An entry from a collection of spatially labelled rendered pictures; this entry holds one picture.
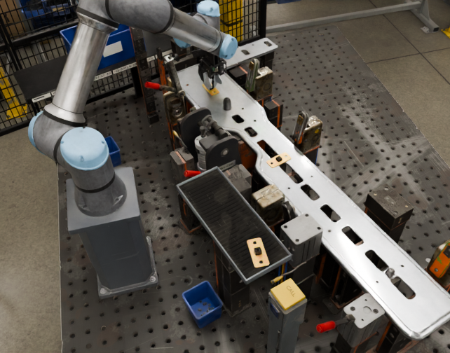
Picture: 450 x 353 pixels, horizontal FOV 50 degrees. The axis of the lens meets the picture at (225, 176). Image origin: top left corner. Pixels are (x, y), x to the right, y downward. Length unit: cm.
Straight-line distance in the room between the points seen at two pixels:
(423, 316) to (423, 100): 249
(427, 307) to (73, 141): 103
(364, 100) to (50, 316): 187
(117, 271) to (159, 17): 82
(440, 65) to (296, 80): 181
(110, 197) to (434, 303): 93
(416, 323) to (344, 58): 167
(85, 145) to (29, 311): 149
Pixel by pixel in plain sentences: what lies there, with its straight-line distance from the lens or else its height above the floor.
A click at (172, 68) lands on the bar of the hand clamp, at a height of 118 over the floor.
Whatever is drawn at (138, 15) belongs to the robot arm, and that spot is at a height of 158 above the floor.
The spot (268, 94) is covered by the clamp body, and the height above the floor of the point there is 94.
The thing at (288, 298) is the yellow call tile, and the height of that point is 116.
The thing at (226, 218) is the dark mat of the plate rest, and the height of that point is 116.
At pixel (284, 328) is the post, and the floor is 106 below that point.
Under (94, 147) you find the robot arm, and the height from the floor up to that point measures 132.
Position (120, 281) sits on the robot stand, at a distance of 169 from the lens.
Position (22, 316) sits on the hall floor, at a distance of 267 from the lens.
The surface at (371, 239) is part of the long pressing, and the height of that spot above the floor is 100.
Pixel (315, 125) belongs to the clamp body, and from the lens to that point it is 174.
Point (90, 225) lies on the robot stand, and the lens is 142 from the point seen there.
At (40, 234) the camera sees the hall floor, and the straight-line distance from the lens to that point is 292.
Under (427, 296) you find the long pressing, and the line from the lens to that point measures 143.
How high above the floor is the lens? 218
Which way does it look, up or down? 48 degrees down
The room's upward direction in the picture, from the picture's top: 3 degrees counter-clockwise
